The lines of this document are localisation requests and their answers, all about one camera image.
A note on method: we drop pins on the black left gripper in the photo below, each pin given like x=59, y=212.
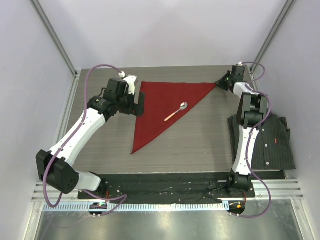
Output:
x=137, y=109

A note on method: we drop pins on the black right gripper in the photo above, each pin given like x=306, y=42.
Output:
x=220, y=82

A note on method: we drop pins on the red cloth napkin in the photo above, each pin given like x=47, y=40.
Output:
x=161, y=100

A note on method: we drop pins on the metal spoon with wooden handle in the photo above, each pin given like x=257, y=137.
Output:
x=182, y=107

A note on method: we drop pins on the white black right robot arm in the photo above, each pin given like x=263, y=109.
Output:
x=253, y=111

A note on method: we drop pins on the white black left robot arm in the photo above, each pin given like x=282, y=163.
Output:
x=55, y=167

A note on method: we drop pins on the dark striped button shirt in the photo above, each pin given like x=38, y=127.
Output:
x=272, y=149

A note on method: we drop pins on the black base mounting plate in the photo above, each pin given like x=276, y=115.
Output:
x=173, y=188

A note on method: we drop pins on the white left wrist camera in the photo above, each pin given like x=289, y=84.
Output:
x=131, y=80

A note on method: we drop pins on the right aluminium frame post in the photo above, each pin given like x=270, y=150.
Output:
x=279, y=21

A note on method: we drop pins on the aluminium frame post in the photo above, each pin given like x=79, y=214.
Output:
x=279, y=21
x=53, y=35

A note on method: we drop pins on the white slotted cable duct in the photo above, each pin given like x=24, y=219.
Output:
x=93, y=207

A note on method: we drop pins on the aluminium front rail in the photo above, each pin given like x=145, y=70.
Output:
x=279, y=189

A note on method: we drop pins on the left aluminium frame post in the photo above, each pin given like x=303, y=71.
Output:
x=53, y=35

